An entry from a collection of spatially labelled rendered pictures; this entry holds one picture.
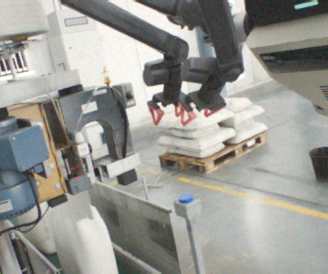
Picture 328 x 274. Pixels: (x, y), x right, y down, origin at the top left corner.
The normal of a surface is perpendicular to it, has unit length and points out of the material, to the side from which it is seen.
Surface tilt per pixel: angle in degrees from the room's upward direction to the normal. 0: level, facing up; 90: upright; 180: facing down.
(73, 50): 90
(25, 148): 90
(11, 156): 90
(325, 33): 40
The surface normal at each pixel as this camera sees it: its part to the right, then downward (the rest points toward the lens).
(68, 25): 0.62, 0.08
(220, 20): 0.10, 0.92
